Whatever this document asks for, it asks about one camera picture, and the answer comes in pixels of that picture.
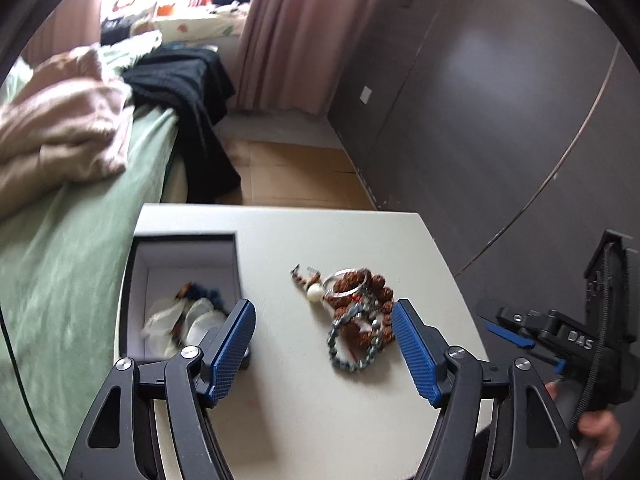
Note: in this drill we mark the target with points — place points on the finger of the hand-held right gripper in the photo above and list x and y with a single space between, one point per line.
515 336
550 360

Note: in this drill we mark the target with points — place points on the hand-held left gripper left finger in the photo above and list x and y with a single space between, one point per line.
227 355

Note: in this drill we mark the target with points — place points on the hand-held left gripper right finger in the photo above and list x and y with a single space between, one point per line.
417 355

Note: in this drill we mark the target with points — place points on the white jewelry box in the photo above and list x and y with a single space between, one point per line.
187 272

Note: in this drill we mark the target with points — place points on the silver bangle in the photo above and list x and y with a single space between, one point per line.
345 292

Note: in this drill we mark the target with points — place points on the white bead tassel pendant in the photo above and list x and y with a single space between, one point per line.
315 292

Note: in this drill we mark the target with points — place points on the person's right hand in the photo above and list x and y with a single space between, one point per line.
602 427

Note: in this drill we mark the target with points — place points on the plastic bags with beads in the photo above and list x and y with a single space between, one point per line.
200 322

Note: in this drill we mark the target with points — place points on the green bed sheet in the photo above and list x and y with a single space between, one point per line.
75 285

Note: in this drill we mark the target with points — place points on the flat brown cardboard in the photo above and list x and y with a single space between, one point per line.
300 175

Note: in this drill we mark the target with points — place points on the dark grey wardrobe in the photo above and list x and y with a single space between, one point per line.
475 110

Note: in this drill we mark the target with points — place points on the black garment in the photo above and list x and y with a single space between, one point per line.
195 85

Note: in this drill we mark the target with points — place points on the beige blanket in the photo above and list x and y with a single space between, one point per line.
65 120

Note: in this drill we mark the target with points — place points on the pink curtain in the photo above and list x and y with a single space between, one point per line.
295 35

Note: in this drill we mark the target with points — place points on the floral pillow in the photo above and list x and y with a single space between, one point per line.
200 27

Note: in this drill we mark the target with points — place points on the white wall switch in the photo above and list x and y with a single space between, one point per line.
366 94

